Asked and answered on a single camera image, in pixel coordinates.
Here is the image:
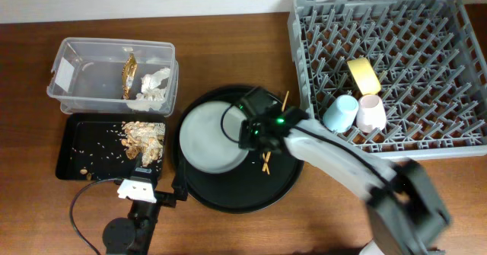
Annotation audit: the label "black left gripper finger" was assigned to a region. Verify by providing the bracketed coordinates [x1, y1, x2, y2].
[132, 151, 163, 180]
[171, 164, 188, 201]

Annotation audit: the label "wooden chopstick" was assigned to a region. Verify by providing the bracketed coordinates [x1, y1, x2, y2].
[261, 91, 290, 172]
[262, 151, 271, 175]

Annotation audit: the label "food scraps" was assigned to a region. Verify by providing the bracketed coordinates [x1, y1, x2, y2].
[121, 121, 166, 167]

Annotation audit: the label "grey round plate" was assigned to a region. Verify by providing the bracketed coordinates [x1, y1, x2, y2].
[180, 101, 248, 174]

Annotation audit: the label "white tissue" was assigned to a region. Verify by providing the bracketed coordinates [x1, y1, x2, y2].
[127, 68, 170, 111]

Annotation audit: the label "light blue plastic cup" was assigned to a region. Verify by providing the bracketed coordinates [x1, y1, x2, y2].
[323, 95, 358, 133]

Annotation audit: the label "gold brown snack wrapper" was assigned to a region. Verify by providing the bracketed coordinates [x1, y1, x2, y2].
[122, 53, 138, 100]

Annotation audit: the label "pink cup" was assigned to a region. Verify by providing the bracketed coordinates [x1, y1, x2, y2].
[356, 94, 387, 133]

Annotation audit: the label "yellow bowl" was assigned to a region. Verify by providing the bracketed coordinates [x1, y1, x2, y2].
[347, 58, 381, 95]

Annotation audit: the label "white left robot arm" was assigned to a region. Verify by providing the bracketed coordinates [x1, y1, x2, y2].
[68, 155, 188, 254]

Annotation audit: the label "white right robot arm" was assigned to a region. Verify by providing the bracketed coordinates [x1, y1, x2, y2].
[239, 104, 451, 254]

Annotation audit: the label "grey dishwasher rack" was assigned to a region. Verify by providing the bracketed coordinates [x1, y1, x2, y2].
[288, 0, 486, 161]

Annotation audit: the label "round black serving tray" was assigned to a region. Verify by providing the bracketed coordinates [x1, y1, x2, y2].
[171, 85, 304, 214]

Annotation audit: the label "black rectangular tray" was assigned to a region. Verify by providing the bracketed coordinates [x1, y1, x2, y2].
[55, 113, 166, 180]

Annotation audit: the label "clear plastic bin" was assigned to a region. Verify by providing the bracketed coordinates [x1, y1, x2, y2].
[46, 37, 179, 116]

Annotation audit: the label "white label on bin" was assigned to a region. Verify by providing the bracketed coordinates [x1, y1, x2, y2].
[55, 57, 75, 92]

